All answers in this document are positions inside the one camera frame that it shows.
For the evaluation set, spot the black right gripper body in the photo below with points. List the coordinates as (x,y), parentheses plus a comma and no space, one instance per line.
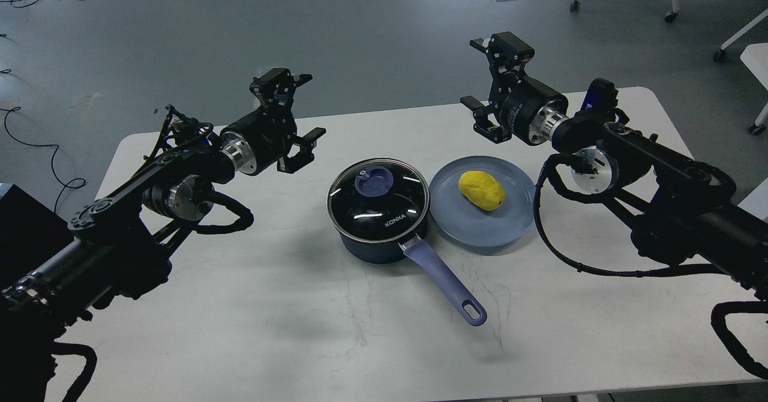
(526,107)

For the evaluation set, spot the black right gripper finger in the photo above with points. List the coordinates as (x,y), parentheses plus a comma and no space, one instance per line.
(483,125)
(504,51)

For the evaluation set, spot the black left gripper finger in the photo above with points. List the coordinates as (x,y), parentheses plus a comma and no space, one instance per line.
(277,87)
(299,151)

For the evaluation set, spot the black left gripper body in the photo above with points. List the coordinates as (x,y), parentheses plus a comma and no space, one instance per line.
(264,137)

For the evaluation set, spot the glass pot lid purple knob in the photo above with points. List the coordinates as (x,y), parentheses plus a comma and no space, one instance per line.
(378,200)

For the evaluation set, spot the dark blue saucepan purple handle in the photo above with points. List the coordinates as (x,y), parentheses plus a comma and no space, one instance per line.
(413,246)

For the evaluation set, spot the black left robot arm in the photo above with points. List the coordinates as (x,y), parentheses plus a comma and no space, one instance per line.
(55,271)

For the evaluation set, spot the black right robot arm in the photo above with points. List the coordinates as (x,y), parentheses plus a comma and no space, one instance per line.
(678,209)

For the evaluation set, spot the yellow potato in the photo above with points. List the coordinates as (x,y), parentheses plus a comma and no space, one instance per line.
(482,190)

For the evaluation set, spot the blue round plate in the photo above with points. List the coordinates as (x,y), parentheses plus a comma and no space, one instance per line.
(474,227)

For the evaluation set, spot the black box at left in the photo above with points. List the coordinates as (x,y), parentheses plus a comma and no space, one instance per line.
(30,234)

